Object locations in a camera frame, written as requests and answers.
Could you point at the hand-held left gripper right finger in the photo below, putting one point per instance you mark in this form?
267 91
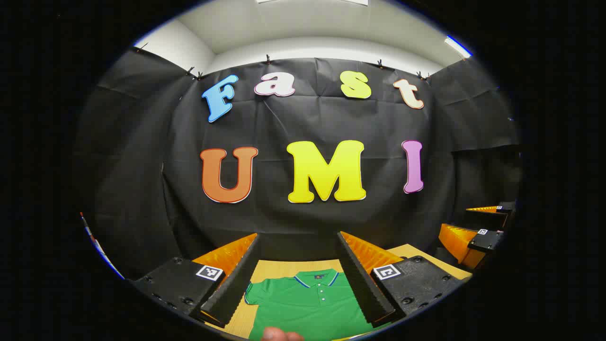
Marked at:
362 284

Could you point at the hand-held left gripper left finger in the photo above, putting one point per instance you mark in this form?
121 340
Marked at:
239 284

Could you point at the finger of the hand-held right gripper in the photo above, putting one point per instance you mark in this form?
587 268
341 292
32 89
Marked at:
487 240
487 219

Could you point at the green T-shirt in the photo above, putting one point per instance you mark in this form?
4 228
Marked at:
303 303

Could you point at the black backdrop cloth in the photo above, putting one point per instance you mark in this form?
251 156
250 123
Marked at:
307 118

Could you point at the ceiling light panel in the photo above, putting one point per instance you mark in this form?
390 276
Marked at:
458 46

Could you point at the row of black cloth clips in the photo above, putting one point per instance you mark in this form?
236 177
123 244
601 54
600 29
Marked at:
267 59

